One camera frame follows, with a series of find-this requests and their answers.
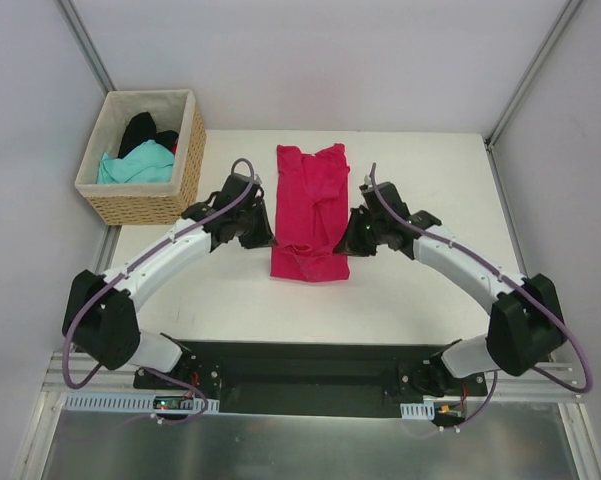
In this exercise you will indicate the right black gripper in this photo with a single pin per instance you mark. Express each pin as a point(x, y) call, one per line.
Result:
point(356, 232)

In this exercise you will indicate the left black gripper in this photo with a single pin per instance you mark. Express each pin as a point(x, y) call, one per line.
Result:
point(260, 223)

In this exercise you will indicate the pink t shirt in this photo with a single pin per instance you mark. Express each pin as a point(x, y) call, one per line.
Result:
point(311, 214)

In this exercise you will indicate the wicker laundry basket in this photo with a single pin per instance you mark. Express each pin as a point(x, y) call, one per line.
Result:
point(144, 203)

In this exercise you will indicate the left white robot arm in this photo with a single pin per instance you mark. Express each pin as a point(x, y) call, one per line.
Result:
point(101, 316)

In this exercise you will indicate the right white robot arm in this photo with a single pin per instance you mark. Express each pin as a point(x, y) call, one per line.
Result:
point(519, 334)

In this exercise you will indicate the teal t shirt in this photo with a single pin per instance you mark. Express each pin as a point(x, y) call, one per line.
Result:
point(149, 162)

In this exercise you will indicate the black t shirt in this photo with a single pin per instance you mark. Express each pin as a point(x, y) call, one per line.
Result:
point(142, 128)

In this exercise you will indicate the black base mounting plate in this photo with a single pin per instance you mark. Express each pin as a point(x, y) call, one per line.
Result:
point(339, 380)

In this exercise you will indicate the right slotted cable duct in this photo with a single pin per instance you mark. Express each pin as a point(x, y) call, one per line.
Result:
point(418, 411)

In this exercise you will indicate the slotted cable duct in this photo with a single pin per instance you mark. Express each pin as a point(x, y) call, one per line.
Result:
point(418, 411)
point(139, 403)

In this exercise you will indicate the aluminium front rail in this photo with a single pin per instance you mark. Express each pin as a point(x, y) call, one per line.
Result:
point(531, 387)

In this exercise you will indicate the left slotted cable duct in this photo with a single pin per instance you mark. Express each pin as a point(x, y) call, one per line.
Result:
point(139, 403)

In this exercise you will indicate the left aluminium frame post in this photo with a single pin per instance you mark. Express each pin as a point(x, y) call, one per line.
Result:
point(86, 45)

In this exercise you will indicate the aluminium frame post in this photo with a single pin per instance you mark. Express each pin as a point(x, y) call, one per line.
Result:
point(565, 17)
point(86, 45)

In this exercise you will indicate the right aluminium frame post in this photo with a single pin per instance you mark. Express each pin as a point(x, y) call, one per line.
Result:
point(565, 17)

